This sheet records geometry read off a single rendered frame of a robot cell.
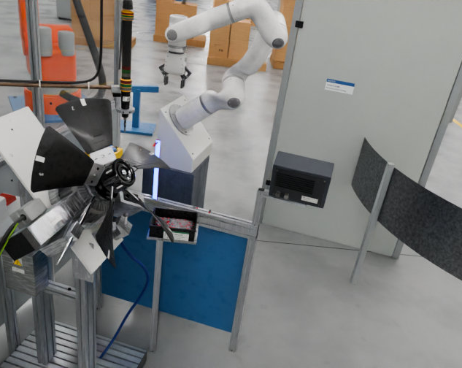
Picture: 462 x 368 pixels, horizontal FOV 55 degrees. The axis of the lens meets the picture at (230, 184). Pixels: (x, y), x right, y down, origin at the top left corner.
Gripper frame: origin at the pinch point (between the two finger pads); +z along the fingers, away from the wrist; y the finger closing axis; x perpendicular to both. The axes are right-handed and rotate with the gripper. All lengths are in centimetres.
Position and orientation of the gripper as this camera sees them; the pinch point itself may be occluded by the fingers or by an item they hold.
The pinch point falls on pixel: (174, 83)
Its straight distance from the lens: 225.1
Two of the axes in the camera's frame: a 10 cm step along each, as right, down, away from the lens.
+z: -1.3, 8.8, 4.5
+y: -9.5, -2.3, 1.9
